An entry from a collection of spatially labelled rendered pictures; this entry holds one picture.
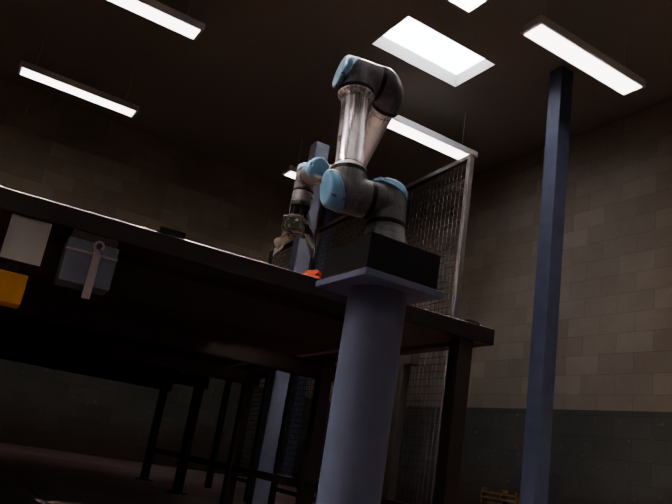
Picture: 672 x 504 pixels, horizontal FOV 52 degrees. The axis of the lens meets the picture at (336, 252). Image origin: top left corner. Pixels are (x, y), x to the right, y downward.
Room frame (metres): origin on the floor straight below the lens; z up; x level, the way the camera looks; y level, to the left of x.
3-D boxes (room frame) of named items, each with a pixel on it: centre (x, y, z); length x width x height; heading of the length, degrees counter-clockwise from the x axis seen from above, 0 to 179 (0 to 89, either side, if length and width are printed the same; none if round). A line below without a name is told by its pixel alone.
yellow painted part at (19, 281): (1.75, 0.83, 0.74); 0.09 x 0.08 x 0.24; 116
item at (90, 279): (1.84, 0.67, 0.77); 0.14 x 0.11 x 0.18; 116
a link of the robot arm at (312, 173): (2.25, 0.10, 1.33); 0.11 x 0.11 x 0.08; 19
